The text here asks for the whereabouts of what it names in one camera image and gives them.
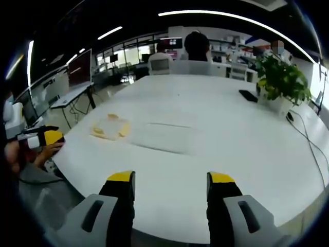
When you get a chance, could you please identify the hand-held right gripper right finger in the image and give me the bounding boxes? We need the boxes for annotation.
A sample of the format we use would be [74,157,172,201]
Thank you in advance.
[207,171,291,247]

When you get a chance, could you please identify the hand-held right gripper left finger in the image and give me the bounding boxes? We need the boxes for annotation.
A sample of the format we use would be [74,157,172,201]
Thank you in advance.
[55,170,136,247]

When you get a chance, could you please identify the yellow plastic buckle part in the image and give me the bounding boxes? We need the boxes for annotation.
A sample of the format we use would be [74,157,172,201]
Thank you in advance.
[91,122,107,137]
[118,121,132,137]

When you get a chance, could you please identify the person's left hand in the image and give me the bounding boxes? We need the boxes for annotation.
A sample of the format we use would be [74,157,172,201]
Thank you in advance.
[32,141,65,168]

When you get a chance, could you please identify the person's grey trousers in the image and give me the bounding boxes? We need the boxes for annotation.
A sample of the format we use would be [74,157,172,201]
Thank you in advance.
[18,164,86,234]

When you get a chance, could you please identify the white side desk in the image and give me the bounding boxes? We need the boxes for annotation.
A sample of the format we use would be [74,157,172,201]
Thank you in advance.
[49,83,95,130]

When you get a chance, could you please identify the yellow items in plastic bag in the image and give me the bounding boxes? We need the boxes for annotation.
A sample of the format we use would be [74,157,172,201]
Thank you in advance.
[89,117,132,141]

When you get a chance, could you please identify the large monitor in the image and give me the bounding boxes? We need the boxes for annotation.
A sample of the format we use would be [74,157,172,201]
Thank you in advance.
[67,48,93,90]

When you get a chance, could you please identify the clear table mat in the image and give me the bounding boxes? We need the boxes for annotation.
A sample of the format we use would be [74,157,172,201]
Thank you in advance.
[130,122,199,155]

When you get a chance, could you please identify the short ceiling light strip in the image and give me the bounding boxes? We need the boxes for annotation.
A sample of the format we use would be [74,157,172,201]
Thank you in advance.
[97,25,123,41]

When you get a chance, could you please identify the black phone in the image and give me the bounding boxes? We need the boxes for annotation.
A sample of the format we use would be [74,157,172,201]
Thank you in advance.
[238,89,259,103]

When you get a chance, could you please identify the green potted plant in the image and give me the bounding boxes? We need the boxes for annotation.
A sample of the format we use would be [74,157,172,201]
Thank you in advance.
[255,52,313,116]

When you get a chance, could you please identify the small background monitor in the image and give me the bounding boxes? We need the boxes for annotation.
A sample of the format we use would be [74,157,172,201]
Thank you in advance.
[159,38,184,48]

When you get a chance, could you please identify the white desk partition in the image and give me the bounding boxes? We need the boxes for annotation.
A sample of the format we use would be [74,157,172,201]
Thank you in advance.
[169,60,227,77]

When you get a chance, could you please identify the long ceiling light strip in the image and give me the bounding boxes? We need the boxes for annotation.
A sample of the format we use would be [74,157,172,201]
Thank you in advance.
[157,10,317,64]

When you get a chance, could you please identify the black cable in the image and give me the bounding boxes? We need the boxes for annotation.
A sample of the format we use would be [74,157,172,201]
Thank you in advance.
[286,110,329,186]

